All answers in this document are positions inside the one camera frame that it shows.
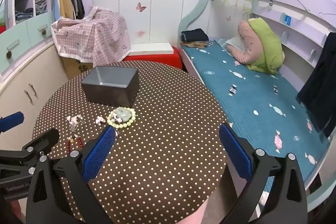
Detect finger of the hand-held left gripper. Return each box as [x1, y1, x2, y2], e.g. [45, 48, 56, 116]
[0, 128, 60, 174]
[0, 112, 25, 134]

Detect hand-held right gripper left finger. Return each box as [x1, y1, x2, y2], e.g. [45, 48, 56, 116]
[26, 125, 116, 224]

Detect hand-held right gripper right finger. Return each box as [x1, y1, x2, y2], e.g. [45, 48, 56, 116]
[219, 123, 308, 224]

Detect red bead bracelet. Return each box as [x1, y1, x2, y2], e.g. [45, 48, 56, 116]
[66, 135, 85, 154]

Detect yellow-green bead bracelet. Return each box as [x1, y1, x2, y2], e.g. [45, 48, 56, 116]
[106, 108, 137, 129]

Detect pink white bead bracelet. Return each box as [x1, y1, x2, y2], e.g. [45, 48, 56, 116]
[67, 114, 85, 126]

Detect pale green jade pendant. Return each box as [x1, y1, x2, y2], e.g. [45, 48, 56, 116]
[113, 107, 132, 119]

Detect grey metal tin box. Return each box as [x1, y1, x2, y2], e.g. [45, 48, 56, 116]
[81, 66, 139, 108]

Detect cream cabinet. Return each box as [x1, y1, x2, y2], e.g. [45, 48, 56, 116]
[0, 42, 70, 159]

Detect blue candy print bed sheet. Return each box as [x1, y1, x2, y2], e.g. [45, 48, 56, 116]
[181, 40, 330, 193]

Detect brown polka dot tablecloth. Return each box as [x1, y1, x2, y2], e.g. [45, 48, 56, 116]
[31, 61, 229, 224]

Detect brown cardboard box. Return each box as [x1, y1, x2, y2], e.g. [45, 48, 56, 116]
[61, 55, 94, 79]

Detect teal drawer unit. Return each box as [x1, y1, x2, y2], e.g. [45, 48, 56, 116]
[0, 10, 57, 75]

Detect red stool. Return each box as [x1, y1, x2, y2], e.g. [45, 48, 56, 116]
[123, 47, 183, 71]

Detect white pillow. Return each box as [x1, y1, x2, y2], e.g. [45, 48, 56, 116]
[225, 36, 245, 53]

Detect green blanket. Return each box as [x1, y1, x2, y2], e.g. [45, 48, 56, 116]
[247, 18, 286, 74]

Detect dark hanging garment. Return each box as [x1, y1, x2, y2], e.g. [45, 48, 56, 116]
[297, 32, 336, 138]

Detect pink pillow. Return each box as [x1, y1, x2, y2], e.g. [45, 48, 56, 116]
[226, 21, 263, 64]

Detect tan folded cloth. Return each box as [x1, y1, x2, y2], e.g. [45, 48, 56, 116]
[181, 40, 209, 50]

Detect white board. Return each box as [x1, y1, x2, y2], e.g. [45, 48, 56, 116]
[129, 43, 174, 55]

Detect pink checkered cloth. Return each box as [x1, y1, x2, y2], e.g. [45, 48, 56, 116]
[51, 6, 132, 64]

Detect dark folded clothes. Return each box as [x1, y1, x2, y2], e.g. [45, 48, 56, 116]
[181, 28, 209, 42]

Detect wire clothes hanger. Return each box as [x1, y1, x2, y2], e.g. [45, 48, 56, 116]
[319, 12, 336, 30]

